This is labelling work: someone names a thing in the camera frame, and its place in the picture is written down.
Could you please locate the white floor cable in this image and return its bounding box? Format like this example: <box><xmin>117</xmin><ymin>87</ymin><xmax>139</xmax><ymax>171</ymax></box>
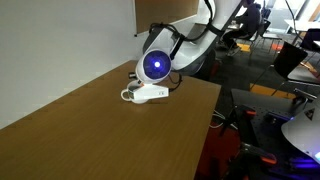
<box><xmin>211</xmin><ymin>109</ymin><xmax>231</xmax><ymax>131</ymax></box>

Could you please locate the grey metal chair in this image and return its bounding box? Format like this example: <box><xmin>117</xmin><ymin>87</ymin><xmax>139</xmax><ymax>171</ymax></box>
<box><xmin>247</xmin><ymin>19</ymin><xmax>281</xmax><ymax>65</ymax></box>

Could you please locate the white mug with dark inside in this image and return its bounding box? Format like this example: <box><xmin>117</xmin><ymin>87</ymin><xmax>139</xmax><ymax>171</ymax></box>
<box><xmin>120</xmin><ymin>79</ymin><xmax>150</xmax><ymax>105</ymax></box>

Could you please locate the large white table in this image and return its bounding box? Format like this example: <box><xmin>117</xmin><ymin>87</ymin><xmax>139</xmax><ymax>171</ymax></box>
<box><xmin>287</xmin><ymin>64</ymin><xmax>320</xmax><ymax>85</ymax></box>

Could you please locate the black chair with metal legs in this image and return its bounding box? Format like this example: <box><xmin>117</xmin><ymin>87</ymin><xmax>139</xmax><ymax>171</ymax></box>
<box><xmin>249</xmin><ymin>41</ymin><xmax>309</xmax><ymax>98</ymax></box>

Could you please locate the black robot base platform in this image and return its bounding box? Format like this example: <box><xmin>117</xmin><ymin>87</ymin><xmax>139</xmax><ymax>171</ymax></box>
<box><xmin>229</xmin><ymin>88</ymin><xmax>320</xmax><ymax>180</ymax></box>

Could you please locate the brown wooden wall board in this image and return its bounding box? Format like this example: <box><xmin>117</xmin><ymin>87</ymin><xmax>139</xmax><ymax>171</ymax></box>
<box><xmin>134</xmin><ymin>0</ymin><xmax>201</xmax><ymax>35</ymax></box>

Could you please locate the white desk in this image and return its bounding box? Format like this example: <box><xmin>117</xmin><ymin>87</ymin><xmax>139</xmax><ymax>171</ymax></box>
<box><xmin>284</xmin><ymin>18</ymin><xmax>320</xmax><ymax>34</ymax></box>

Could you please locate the seated person in dark clothes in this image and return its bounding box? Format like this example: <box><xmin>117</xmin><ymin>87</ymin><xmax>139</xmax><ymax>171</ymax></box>
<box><xmin>221</xmin><ymin>0</ymin><xmax>263</xmax><ymax>56</ymax></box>

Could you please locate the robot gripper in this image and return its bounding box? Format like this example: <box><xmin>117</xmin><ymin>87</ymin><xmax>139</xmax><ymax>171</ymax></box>
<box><xmin>128</xmin><ymin>83</ymin><xmax>170</xmax><ymax>101</ymax></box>

